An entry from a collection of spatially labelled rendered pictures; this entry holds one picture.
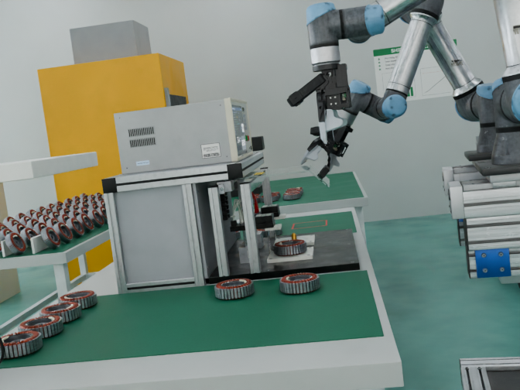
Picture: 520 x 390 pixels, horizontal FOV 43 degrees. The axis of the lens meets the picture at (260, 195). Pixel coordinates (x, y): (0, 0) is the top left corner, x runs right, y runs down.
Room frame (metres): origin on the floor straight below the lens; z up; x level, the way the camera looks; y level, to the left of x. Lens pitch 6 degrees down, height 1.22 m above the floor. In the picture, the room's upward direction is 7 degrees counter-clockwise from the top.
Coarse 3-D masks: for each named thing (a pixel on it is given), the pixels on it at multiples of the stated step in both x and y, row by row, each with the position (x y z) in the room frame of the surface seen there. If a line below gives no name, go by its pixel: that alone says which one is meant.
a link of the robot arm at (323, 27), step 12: (312, 12) 1.70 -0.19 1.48; (324, 12) 1.69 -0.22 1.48; (336, 12) 1.70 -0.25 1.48; (312, 24) 1.70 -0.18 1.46; (324, 24) 1.69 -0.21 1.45; (336, 24) 1.69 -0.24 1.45; (312, 36) 1.71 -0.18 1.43; (324, 36) 1.69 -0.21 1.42; (336, 36) 1.70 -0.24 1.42; (312, 48) 1.71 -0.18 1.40
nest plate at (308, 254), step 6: (270, 252) 2.26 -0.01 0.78; (306, 252) 2.18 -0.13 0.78; (312, 252) 2.17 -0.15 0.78; (270, 258) 2.15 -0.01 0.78; (276, 258) 2.14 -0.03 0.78; (282, 258) 2.14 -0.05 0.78; (288, 258) 2.13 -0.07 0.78; (294, 258) 2.13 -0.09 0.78; (300, 258) 2.13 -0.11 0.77; (306, 258) 2.13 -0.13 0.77; (312, 258) 2.13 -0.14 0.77
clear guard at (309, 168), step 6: (282, 168) 2.29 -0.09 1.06; (288, 168) 2.25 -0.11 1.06; (294, 168) 2.22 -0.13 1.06; (300, 168) 2.18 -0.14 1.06; (306, 168) 2.14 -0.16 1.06; (312, 168) 2.18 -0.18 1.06; (252, 174) 2.17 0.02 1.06; (264, 174) 2.10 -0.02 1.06; (270, 174) 2.07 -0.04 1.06; (276, 174) 2.06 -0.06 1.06; (282, 174) 2.06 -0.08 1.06; (318, 174) 2.13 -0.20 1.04; (228, 180) 2.08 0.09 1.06; (324, 180) 2.09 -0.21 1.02
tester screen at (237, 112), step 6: (234, 108) 2.22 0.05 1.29; (240, 108) 2.36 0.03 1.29; (234, 114) 2.21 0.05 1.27; (240, 114) 2.35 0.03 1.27; (234, 120) 2.19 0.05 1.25; (240, 120) 2.32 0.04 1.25; (234, 126) 2.17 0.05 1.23; (240, 132) 2.28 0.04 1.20; (240, 138) 2.27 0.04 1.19; (240, 144) 2.25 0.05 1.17; (240, 150) 2.23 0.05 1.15; (246, 150) 2.39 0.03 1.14
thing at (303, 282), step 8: (280, 280) 1.83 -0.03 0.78; (288, 280) 1.80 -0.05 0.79; (296, 280) 1.83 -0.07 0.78; (304, 280) 1.78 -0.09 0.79; (312, 280) 1.78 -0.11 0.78; (280, 288) 1.82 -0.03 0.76; (288, 288) 1.78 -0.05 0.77; (296, 288) 1.77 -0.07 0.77; (304, 288) 1.77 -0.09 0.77; (312, 288) 1.78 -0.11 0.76
